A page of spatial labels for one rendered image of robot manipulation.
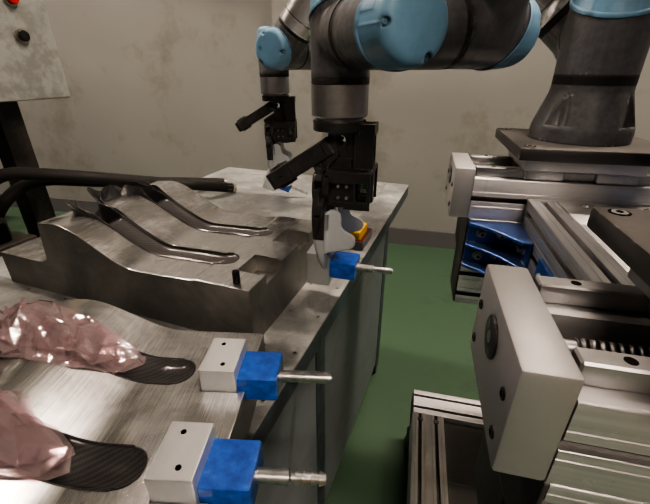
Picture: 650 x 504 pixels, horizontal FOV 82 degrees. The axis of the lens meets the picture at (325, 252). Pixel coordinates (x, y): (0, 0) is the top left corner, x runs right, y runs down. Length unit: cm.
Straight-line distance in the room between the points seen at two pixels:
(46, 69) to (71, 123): 234
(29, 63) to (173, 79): 179
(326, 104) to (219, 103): 241
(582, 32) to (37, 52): 124
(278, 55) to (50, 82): 73
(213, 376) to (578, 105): 64
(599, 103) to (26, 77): 128
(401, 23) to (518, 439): 33
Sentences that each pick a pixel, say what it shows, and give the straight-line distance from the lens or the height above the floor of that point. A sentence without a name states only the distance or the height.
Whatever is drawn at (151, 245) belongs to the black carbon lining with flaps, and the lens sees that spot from 68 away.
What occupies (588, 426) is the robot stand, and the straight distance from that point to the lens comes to 28.
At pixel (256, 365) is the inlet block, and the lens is 41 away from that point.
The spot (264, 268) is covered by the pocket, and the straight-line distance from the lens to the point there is 59.
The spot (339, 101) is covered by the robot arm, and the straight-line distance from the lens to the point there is 49.
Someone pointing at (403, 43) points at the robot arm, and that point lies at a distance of 39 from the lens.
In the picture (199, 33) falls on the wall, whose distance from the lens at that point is 293.
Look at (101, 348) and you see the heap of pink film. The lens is 46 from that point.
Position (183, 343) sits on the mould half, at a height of 85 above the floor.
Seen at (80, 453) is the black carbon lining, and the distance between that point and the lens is 41.
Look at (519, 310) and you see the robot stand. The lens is 30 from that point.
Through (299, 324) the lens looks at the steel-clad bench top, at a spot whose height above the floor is 80.
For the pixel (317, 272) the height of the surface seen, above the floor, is 86.
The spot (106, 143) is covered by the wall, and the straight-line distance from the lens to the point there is 351.
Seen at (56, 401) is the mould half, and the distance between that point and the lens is 44.
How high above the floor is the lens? 115
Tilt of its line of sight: 26 degrees down
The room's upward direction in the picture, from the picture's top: straight up
